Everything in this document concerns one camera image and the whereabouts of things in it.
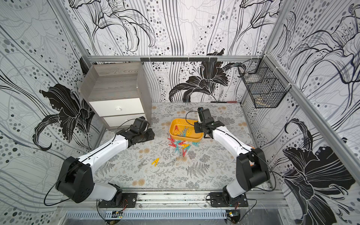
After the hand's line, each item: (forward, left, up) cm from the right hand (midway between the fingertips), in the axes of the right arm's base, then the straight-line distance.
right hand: (200, 123), depth 90 cm
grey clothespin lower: (-23, +37, -11) cm, 45 cm away
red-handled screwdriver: (+35, -27, -15) cm, 46 cm away
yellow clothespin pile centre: (-10, +10, -12) cm, 18 cm away
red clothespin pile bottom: (-15, +10, -12) cm, 22 cm away
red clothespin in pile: (-6, +19, -11) cm, 23 cm away
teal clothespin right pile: (-8, +2, -13) cm, 15 cm away
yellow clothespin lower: (-21, +28, -11) cm, 37 cm away
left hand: (-8, +30, -3) cm, 31 cm away
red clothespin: (+3, +16, -12) cm, 21 cm away
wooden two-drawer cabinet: (+14, +52, +16) cm, 56 cm away
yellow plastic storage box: (+4, +12, -12) cm, 17 cm away
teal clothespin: (-1, +11, -11) cm, 15 cm away
